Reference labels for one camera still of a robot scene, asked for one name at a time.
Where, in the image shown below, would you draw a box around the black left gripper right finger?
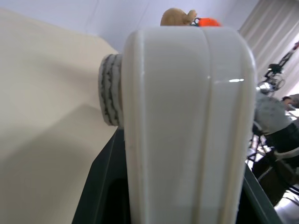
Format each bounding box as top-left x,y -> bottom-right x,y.
237,162 -> 284,224

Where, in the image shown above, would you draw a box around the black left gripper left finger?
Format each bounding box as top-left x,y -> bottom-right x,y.
74,129 -> 133,224

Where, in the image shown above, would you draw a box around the white glossy box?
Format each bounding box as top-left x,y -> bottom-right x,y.
98,26 -> 257,224

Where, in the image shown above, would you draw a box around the person in grey sweater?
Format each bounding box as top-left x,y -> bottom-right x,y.
253,93 -> 299,169

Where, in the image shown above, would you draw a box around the white pleated curtain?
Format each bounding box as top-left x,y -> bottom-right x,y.
239,0 -> 299,100

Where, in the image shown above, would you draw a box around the tan plush toy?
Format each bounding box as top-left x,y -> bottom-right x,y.
160,7 -> 197,27

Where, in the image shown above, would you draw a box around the orange toy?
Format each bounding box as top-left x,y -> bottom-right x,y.
191,16 -> 222,28

